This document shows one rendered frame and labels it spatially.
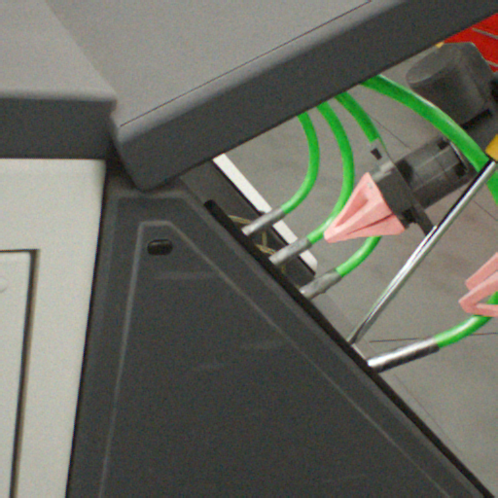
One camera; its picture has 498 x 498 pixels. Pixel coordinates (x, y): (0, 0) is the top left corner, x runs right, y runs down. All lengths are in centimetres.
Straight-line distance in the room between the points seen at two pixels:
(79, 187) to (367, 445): 28
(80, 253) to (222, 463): 18
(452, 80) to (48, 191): 55
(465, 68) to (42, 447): 57
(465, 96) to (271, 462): 46
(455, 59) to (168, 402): 50
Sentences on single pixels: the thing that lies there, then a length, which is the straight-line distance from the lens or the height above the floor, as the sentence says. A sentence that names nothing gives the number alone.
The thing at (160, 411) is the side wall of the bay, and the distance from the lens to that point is 55.
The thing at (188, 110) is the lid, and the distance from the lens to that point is 44.
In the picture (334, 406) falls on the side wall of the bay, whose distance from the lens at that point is 61.
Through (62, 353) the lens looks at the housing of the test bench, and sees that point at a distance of 51.
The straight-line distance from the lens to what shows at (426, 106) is 84.
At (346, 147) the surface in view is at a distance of 114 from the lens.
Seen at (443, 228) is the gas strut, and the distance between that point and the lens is 61.
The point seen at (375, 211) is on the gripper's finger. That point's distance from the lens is 96.
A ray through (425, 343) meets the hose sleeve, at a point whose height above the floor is 117.
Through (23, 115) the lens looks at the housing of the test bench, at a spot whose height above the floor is 149.
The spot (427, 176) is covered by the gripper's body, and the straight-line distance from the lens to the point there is 96.
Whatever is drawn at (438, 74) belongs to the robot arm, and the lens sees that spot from 93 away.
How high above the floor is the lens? 165
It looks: 27 degrees down
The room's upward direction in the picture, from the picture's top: 12 degrees clockwise
